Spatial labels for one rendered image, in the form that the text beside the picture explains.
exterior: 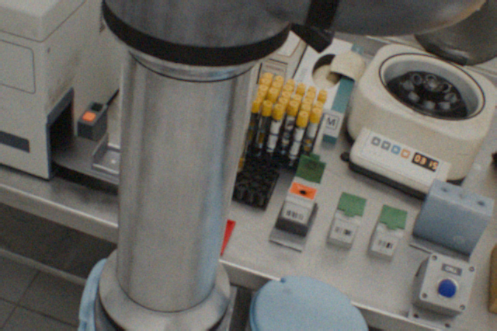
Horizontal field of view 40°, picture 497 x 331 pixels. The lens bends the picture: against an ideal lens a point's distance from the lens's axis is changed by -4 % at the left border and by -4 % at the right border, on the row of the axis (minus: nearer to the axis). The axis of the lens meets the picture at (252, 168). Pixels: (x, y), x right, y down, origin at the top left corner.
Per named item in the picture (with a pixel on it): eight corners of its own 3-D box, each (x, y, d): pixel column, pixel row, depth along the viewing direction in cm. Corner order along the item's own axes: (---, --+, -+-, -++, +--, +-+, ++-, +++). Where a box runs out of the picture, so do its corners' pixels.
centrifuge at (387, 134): (324, 160, 120) (341, 103, 112) (374, 80, 141) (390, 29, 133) (454, 215, 114) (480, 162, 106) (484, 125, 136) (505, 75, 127)
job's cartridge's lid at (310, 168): (302, 151, 101) (303, 149, 102) (294, 177, 104) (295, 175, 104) (327, 159, 101) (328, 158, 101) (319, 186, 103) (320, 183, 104)
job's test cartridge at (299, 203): (278, 225, 105) (286, 196, 101) (286, 205, 108) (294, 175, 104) (304, 234, 104) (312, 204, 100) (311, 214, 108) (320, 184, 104)
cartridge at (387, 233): (366, 254, 105) (378, 224, 101) (371, 233, 109) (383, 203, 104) (390, 262, 105) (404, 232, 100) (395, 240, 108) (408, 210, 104)
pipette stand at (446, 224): (408, 244, 108) (428, 200, 101) (415, 216, 113) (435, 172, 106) (466, 266, 106) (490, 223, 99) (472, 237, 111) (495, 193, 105)
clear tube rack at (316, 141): (190, 144, 118) (195, 109, 113) (210, 110, 125) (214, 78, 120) (307, 179, 115) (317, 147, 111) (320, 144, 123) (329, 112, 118)
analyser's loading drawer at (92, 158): (32, 162, 106) (30, 136, 102) (52, 137, 111) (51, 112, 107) (152, 202, 104) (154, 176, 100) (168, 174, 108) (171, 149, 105)
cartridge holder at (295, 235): (268, 240, 104) (272, 224, 102) (284, 201, 111) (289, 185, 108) (302, 252, 103) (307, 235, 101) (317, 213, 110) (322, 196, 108)
